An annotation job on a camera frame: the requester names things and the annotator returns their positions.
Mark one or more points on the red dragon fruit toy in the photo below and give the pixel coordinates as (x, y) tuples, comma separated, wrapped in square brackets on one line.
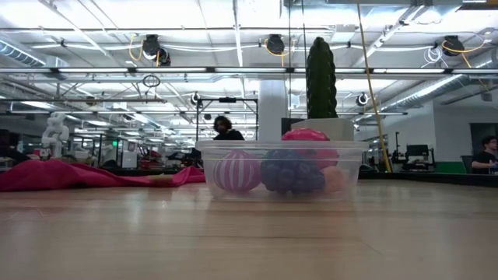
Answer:
[(307, 135)]

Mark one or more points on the green cactus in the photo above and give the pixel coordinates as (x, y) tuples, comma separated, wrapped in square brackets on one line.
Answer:
[(321, 78)]

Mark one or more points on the small pink peach toy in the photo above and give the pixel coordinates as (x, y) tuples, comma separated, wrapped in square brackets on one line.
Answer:
[(334, 179)]

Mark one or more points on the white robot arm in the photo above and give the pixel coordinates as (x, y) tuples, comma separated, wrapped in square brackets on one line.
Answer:
[(54, 132)]

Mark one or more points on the long ceiling light bar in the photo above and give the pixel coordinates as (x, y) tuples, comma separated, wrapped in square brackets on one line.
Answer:
[(171, 70)]

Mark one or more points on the clear plastic tupperware container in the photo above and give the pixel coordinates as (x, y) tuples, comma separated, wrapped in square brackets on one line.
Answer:
[(284, 196)]

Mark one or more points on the red cloth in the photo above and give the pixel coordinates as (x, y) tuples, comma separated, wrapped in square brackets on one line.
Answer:
[(58, 175)]

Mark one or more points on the black metal rig frame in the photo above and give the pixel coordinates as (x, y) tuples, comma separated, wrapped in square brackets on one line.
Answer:
[(227, 100)]

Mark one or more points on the black monitor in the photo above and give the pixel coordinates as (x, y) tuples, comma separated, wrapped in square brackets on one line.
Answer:
[(417, 150)]

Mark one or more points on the person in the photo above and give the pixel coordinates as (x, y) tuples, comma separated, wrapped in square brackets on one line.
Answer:
[(227, 130), (482, 159)]

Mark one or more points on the white building column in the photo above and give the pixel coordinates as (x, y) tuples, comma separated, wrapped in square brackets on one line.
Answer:
[(272, 105)]

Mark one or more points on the white hexagonal plant pot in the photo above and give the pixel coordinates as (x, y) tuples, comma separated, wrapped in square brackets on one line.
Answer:
[(334, 128)]

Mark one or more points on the purple grape bunch toy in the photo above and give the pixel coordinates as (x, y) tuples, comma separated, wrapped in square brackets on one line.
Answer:
[(292, 173)]

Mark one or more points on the dark wall window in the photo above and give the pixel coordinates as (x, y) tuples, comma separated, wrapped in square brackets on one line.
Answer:
[(476, 130)]

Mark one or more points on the silver ventilation duct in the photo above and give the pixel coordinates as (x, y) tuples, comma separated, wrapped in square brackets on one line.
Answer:
[(19, 54), (428, 91)]

